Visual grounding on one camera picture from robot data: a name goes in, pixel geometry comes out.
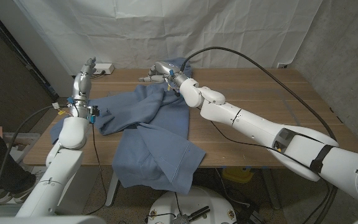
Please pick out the yellow object under table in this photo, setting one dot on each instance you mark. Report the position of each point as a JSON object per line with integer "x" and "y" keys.
{"x": 238, "y": 175}

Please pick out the white creased backdrop sheet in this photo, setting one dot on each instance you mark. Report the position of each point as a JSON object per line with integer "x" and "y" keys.
{"x": 197, "y": 31}

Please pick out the white power strip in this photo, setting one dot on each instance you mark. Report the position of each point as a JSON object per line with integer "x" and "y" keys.
{"x": 104, "y": 68}

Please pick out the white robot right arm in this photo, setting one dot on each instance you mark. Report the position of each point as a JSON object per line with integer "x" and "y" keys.
{"x": 275, "y": 133}

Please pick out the blue hoodie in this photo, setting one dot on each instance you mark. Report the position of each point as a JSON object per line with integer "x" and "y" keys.
{"x": 154, "y": 140}

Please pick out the black antenna pair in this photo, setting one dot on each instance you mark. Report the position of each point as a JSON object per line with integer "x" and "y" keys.
{"x": 199, "y": 213}

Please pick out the clear plastic storage bin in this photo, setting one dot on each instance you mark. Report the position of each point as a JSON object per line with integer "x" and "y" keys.
{"x": 20, "y": 138}

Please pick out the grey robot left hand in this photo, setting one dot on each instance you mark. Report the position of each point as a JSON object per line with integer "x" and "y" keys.
{"x": 82, "y": 88}

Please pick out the white wall outlet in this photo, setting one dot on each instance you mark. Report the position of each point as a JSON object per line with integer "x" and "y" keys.
{"x": 282, "y": 65}

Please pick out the white robot torso base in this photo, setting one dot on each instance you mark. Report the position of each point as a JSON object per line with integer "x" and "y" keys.
{"x": 194, "y": 199}

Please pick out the grey table leg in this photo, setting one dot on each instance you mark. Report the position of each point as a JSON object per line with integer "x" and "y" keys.
{"x": 112, "y": 193}
{"x": 272, "y": 189}

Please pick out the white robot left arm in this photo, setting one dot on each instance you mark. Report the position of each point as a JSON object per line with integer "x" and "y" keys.
{"x": 57, "y": 168}

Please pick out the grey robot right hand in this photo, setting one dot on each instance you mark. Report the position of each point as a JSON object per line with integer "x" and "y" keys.
{"x": 163, "y": 73}

